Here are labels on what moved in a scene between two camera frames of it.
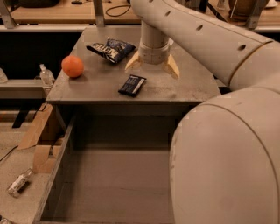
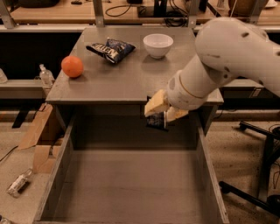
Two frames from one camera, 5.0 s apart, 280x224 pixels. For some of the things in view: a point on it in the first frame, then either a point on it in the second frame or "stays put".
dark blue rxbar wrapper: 132,85 to 157,120
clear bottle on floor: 14,189 stays put
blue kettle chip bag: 113,50 stays put
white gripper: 153,56 to 177,93
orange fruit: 73,66 stays put
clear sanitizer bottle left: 46,76 stays put
